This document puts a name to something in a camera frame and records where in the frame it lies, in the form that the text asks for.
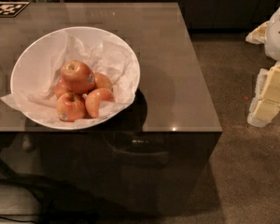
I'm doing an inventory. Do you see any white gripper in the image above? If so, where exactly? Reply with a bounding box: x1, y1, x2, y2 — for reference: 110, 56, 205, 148
245, 7, 280, 128

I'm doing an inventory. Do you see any red apple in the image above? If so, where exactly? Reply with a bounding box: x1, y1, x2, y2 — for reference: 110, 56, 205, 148
56, 92, 86, 122
54, 79, 70, 98
94, 72, 113, 91
85, 88, 115, 119
61, 60, 95, 94

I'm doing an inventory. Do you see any white bowl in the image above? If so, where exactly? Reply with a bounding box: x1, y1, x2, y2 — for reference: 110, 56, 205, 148
9, 26, 141, 131

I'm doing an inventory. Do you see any white crumpled paper liner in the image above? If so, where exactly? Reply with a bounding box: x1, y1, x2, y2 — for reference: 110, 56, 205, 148
0, 31, 140, 126

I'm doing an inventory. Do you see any dark glass table cabinet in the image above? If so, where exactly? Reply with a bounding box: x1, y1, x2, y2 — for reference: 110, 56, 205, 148
0, 133, 219, 217

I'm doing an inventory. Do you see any black white fiducial marker tag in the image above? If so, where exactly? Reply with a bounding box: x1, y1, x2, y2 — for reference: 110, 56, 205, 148
0, 2, 29, 18

